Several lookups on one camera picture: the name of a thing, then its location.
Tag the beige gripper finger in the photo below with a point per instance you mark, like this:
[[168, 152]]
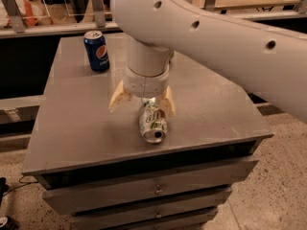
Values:
[[166, 102], [121, 95]]

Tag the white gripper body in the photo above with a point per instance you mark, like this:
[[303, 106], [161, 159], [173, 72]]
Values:
[[146, 84]]

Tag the silver 7up can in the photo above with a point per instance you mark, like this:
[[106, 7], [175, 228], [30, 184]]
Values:
[[152, 121]]

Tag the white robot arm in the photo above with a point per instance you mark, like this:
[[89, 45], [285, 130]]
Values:
[[267, 61]]

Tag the blue pepsi can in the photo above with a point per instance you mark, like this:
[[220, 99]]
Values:
[[95, 45]]

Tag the dark can on floor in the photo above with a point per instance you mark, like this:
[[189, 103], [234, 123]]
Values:
[[7, 223]]

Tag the grey drawer cabinet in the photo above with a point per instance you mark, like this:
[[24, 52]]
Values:
[[76, 140]]

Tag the top grey drawer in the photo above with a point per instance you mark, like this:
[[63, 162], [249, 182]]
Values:
[[117, 191]]

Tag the grey drawer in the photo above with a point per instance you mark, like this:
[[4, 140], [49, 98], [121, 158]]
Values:
[[153, 209], [171, 222], [117, 191]]

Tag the middle grey drawer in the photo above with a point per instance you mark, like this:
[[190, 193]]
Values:
[[153, 209]]

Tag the orange white bag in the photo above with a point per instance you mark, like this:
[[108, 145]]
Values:
[[32, 14]]

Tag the bottom grey drawer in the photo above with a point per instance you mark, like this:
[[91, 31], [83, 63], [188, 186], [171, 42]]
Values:
[[171, 222]]

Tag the metal railing post middle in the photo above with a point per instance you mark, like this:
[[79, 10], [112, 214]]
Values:
[[99, 14]]

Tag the metal railing post left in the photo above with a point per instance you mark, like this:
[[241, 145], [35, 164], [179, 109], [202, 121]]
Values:
[[17, 22]]

